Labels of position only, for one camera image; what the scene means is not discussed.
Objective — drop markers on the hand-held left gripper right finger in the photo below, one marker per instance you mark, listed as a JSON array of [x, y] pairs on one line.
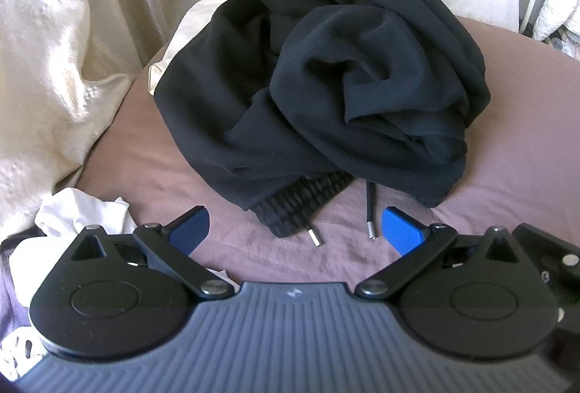
[[401, 230]]

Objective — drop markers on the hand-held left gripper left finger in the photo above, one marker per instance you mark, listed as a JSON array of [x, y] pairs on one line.
[[192, 226]]

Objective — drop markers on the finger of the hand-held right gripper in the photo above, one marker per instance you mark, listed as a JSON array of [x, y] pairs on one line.
[[559, 257]]

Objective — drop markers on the black sweatpants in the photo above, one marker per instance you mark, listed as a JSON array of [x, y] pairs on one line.
[[317, 103]]

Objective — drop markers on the crumpled white cloth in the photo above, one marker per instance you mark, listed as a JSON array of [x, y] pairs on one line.
[[72, 211]]

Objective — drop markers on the purple printed garment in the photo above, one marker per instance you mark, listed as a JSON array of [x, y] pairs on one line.
[[13, 307]]

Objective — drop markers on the cream garment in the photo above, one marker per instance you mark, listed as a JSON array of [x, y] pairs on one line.
[[190, 26]]

